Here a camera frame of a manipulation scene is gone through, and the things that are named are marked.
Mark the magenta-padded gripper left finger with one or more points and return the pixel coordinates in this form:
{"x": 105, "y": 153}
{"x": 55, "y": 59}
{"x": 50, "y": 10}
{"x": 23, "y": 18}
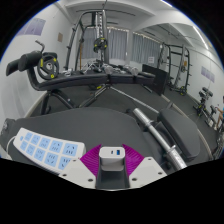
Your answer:
{"x": 78, "y": 171}

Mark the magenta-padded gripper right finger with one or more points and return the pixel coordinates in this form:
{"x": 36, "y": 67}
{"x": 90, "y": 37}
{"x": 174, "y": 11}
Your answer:
{"x": 146, "y": 171}

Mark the small white charger block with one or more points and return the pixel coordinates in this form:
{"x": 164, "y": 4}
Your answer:
{"x": 111, "y": 156}

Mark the white power strip blue sockets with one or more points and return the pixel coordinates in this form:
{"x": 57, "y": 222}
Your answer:
{"x": 43, "y": 146}

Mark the silver barbell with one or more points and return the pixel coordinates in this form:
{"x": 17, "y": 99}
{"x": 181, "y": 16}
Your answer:
{"x": 150, "y": 128}

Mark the wide black padded bench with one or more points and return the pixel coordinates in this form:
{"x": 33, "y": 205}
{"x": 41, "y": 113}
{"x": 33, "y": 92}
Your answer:
{"x": 93, "y": 126}

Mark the black padded seat cushion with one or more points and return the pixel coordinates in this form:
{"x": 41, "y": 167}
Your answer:
{"x": 180, "y": 130}

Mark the black yellow exercise machine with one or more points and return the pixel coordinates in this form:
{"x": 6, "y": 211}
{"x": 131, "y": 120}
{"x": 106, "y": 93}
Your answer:
{"x": 203, "y": 105}

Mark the black bench with leg rollers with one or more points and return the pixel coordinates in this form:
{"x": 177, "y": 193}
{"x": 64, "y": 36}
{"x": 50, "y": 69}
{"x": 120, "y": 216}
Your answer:
{"x": 83, "y": 80}

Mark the person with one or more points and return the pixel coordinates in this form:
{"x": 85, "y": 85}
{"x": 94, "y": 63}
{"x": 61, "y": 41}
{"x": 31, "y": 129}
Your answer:
{"x": 220, "y": 116}

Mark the black box panel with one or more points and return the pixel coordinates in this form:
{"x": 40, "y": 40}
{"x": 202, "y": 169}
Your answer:
{"x": 155, "y": 78}

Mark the black power rack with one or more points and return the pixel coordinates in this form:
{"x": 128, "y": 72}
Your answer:
{"x": 166, "y": 66}

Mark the group of chrome dumbbells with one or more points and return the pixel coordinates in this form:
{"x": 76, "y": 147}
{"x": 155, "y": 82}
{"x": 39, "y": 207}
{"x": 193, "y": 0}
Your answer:
{"x": 113, "y": 69}

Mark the black yellow weight plate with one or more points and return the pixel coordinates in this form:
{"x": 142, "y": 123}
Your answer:
{"x": 48, "y": 67}

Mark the white window sign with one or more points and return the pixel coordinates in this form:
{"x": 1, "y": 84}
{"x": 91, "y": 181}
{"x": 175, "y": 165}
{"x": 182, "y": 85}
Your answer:
{"x": 151, "y": 60}

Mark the grey window curtain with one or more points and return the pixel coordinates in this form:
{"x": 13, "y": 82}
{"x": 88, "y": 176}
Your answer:
{"x": 145, "y": 48}
{"x": 116, "y": 43}

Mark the black weight plate on machine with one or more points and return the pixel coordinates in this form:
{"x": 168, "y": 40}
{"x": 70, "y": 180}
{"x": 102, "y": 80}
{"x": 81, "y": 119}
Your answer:
{"x": 100, "y": 44}

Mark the long ceiling light strip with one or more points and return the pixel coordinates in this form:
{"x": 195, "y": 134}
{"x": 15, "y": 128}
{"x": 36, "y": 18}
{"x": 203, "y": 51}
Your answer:
{"x": 200, "y": 37}

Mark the small purple wall poster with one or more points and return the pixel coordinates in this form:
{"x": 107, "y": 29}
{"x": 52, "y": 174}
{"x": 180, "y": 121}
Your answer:
{"x": 207, "y": 74}

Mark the small brown wall notice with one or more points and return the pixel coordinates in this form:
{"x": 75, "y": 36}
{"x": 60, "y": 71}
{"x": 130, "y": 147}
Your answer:
{"x": 60, "y": 37}

